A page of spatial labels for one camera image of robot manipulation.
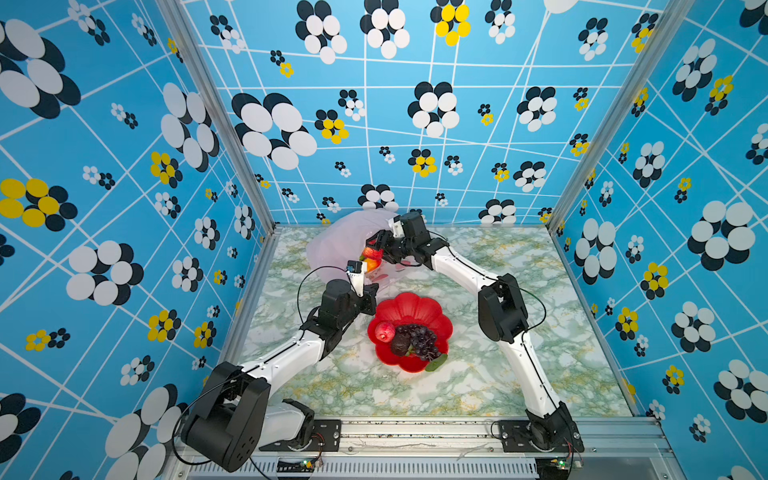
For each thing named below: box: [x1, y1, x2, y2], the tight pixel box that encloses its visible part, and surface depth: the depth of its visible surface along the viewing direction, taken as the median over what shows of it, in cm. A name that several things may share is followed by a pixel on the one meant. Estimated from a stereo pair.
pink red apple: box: [374, 321, 395, 343], surface depth 87 cm
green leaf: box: [425, 354, 448, 372], surface depth 82 cm
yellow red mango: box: [364, 258, 381, 272], surface depth 106 cm
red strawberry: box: [362, 247, 385, 261], surface depth 93 cm
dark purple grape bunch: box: [396, 324, 442, 361], surface depth 87 cm
